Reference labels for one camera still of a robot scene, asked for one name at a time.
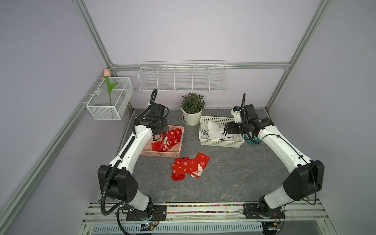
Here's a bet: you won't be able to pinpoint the red snowman sock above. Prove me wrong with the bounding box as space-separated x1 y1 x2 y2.
162 131 179 151

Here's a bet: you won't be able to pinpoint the red patterned sock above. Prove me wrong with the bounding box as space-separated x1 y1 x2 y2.
171 158 198 181
151 141 166 152

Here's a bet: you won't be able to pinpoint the white sock two black stripes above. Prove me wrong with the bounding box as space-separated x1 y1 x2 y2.
207 120 224 140

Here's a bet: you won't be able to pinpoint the pink artificial tulip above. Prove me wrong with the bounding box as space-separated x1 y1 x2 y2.
104 69 118 106

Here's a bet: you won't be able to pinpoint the white mesh wall box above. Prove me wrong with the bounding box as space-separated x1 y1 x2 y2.
86 77 134 120

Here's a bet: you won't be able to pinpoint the pink perforated plastic basket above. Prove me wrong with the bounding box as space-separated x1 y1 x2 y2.
141 125 184 158

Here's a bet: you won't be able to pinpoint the green potted plant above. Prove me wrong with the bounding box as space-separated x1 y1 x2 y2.
181 93 206 114

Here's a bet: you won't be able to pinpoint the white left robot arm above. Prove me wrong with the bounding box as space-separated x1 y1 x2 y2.
98 89 169 220

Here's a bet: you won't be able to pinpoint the white wire wall shelf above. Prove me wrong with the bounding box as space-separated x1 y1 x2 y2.
138 61 227 92

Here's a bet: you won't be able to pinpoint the red santa sock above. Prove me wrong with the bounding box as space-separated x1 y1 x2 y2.
190 153 210 178

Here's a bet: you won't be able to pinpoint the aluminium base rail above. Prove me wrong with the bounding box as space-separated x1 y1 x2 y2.
83 201 330 224

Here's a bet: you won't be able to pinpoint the white perforated plastic basket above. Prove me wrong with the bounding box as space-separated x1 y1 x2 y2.
198 116 244 148

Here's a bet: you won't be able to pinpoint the green white garden glove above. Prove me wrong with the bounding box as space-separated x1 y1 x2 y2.
244 135 261 145

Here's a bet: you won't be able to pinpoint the white plant pot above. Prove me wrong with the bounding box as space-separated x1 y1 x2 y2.
180 107 202 126

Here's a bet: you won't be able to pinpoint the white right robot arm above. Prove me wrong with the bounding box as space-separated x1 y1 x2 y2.
225 96 325 218

